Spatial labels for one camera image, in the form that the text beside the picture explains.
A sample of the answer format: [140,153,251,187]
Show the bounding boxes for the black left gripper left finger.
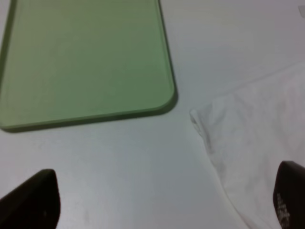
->
[0,169,61,229]

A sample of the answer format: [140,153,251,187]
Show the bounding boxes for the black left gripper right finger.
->
[274,161,305,229]

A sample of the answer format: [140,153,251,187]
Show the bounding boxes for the white short sleeve shirt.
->
[190,62,305,229]

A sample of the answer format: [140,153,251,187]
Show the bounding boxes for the green plastic tray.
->
[0,0,177,132]

